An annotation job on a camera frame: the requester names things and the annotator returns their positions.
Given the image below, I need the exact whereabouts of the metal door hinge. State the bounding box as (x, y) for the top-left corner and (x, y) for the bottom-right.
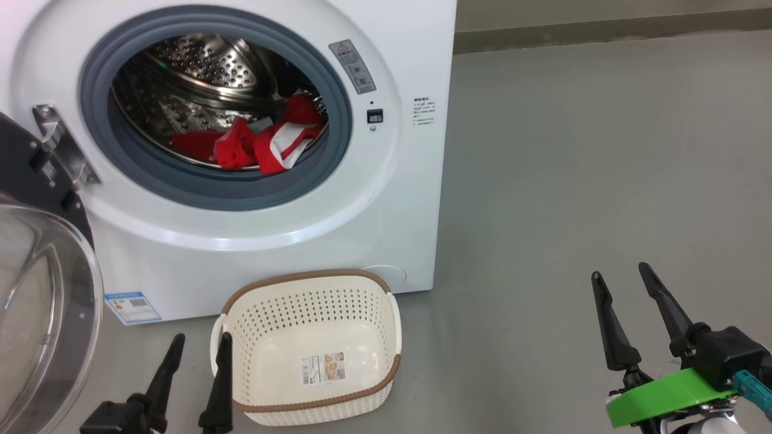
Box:
(33, 104), (101, 189)

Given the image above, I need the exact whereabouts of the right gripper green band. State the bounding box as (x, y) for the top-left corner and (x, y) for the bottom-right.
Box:
(591, 262), (772, 434)

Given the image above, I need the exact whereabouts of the round black glass washer door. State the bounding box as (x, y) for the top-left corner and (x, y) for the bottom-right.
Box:
(0, 112), (104, 434)

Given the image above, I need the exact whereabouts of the cream perforated laundry basket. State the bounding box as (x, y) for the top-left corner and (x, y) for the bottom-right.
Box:
(210, 269), (403, 427)

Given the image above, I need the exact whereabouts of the teal cable connector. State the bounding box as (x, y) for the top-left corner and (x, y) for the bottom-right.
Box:
(733, 369), (772, 423)

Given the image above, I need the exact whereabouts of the red and white garment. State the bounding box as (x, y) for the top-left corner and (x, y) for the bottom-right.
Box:
(171, 93), (329, 175)

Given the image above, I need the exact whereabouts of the white front-load washing machine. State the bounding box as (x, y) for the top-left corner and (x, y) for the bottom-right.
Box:
(0, 0), (458, 323)

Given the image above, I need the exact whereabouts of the grey warning label sticker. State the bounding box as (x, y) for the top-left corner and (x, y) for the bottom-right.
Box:
(329, 40), (377, 95)

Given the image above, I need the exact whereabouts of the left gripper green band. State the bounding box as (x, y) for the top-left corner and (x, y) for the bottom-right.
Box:
(78, 331), (234, 434)

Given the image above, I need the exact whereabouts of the blue energy label sticker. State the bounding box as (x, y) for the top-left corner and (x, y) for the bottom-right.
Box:
(106, 292), (162, 326)

